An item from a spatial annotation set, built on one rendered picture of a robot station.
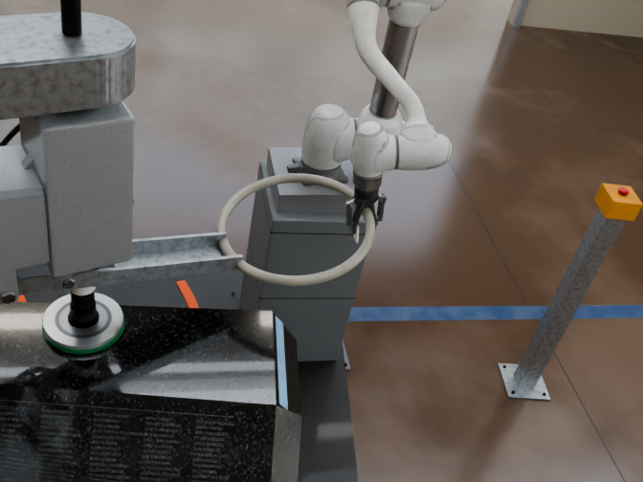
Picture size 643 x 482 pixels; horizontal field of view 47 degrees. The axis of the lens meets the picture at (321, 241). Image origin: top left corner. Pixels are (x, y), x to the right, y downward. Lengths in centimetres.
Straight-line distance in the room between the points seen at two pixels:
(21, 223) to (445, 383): 218
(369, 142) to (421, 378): 154
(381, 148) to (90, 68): 90
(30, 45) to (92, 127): 20
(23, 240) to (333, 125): 128
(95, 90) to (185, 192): 257
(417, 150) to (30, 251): 108
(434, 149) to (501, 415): 157
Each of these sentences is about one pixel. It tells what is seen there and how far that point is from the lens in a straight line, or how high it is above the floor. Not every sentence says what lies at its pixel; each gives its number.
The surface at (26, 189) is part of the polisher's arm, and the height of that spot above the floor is 143.
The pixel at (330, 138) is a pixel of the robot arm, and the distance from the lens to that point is 268.
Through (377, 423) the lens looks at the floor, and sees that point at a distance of 317.
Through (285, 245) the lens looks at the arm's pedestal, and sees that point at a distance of 279.
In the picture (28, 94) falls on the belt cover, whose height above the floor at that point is 167.
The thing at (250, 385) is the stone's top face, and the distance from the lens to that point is 205.
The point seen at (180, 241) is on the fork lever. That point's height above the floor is 105.
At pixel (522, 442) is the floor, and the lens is 335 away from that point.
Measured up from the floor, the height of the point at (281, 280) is 104.
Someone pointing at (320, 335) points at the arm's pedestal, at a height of 18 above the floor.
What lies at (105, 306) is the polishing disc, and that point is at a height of 90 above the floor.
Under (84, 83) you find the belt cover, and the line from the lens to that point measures 160.
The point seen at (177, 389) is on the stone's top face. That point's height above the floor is 87.
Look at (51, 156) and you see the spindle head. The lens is 166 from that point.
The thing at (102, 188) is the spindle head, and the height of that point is 141.
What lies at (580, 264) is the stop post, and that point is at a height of 75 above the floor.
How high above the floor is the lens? 244
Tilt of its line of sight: 38 degrees down
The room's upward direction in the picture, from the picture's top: 13 degrees clockwise
